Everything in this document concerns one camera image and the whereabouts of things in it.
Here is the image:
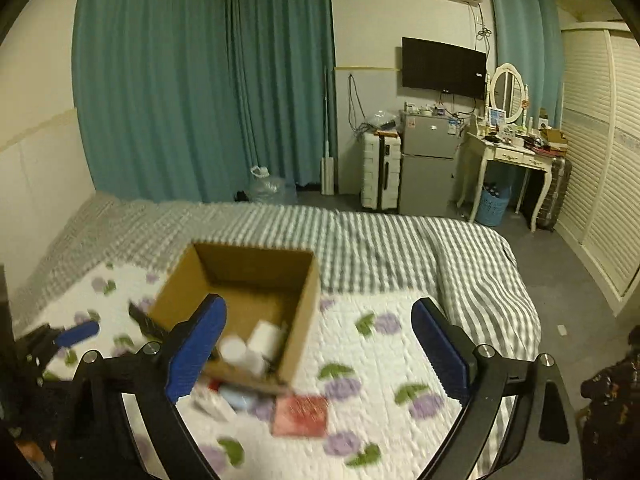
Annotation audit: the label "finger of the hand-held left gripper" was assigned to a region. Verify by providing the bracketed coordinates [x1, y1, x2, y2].
[128, 300, 172, 342]
[54, 321, 101, 349]

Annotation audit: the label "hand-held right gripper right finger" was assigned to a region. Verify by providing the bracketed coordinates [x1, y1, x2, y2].
[411, 297, 583, 480]

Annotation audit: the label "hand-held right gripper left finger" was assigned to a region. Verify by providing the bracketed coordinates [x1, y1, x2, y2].
[52, 294, 227, 480]

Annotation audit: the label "brown cardboard box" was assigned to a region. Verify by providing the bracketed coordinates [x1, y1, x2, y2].
[149, 242, 321, 395]

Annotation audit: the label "white round jar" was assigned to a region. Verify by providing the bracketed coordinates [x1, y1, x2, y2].
[219, 335, 249, 365]

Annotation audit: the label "white flat box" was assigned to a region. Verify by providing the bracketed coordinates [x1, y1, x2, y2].
[192, 390, 239, 424]

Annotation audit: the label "white small bottle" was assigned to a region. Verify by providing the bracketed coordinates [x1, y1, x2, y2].
[240, 351, 267, 377]

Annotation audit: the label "white floral blanket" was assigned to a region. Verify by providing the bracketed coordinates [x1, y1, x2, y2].
[15, 260, 516, 480]

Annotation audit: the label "light blue small pack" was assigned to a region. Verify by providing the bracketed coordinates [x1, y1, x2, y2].
[220, 385, 259, 412]

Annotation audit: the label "white square box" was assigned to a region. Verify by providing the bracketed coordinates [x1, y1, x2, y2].
[247, 321, 287, 362]

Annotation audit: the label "red flat box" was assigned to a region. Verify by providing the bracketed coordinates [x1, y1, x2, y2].
[271, 395, 330, 438]

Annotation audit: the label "bed with floral quilt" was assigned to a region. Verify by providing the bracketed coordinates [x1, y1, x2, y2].
[10, 192, 543, 363]

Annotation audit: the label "blue plastic basket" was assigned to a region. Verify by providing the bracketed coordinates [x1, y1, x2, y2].
[475, 185, 512, 227]

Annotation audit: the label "clear water jug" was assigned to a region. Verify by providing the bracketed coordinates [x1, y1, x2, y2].
[248, 165, 287, 206]

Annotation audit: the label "dark floral clothing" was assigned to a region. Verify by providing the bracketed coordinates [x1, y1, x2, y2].
[579, 325, 640, 480]

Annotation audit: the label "grey small fridge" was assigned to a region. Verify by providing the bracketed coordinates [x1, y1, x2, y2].
[398, 110, 464, 217]

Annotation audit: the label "white ribbed suitcase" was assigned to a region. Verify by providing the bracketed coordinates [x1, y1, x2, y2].
[360, 132, 403, 211]

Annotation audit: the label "brown hard suitcase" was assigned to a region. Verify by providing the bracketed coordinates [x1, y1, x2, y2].
[520, 156, 573, 233]

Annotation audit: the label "white vanity table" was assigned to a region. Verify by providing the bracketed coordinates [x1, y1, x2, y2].
[456, 127, 552, 233]

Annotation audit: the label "wide teal curtain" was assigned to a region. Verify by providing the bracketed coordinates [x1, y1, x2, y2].
[72, 0, 337, 206]

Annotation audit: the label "clear plastic bag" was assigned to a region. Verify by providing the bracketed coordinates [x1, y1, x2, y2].
[366, 110, 402, 134]

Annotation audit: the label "white louvred wardrobe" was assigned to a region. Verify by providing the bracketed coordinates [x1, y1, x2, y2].
[554, 22, 640, 317]

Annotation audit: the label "oval white vanity mirror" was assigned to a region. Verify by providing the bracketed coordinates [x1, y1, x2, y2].
[489, 63, 529, 126]

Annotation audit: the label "narrow teal curtain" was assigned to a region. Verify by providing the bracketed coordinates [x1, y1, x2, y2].
[487, 0, 564, 133]

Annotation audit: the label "black hanging wall cables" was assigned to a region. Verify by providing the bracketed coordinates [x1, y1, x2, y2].
[347, 74, 370, 138]

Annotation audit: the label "black wall television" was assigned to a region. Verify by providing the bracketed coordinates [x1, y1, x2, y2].
[401, 36, 488, 97]

